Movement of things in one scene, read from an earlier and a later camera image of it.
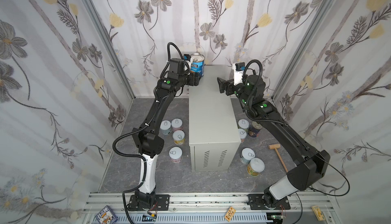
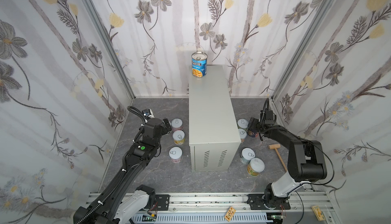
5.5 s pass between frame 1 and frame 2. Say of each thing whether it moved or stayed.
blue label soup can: stayed
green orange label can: stayed
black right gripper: moved
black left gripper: moved
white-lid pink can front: stayed
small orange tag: stayed
